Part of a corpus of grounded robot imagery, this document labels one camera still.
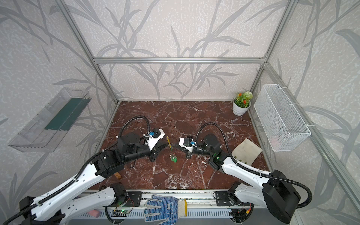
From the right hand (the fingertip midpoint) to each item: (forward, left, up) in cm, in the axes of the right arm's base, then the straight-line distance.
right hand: (174, 140), depth 68 cm
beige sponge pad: (+5, -45, -26) cm, 52 cm away
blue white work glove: (-26, +2, -25) cm, 36 cm away
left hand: (-1, +2, +2) cm, 3 cm away
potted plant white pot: (+35, -45, -20) cm, 60 cm away
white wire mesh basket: (+1, -50, +9) cm, 51 cm away
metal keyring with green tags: (-5, +1, -9) cm, 10 cm away
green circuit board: (-27, +26, -25) cm, 45 cm away
